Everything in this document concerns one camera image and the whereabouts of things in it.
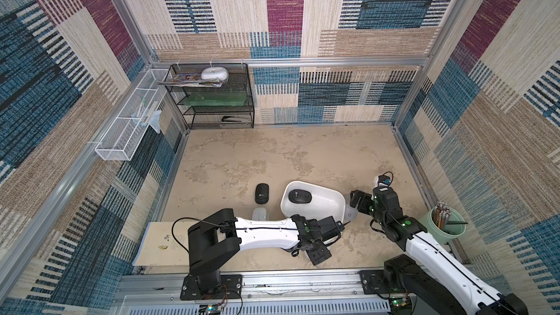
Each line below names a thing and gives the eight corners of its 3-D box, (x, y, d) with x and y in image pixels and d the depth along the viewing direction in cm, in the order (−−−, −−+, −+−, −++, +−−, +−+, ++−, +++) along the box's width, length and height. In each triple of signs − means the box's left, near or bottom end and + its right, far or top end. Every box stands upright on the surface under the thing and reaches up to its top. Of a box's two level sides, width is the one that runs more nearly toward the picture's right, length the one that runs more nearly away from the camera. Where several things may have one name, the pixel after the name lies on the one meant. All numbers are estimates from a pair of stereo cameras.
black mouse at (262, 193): (255, 203, 95) (254, 200, 92) (256, 186, 100) (256, 183, 98) (268, 203, 95) (268, 200, 92) (269, 186, 100) (268, 183, 98)
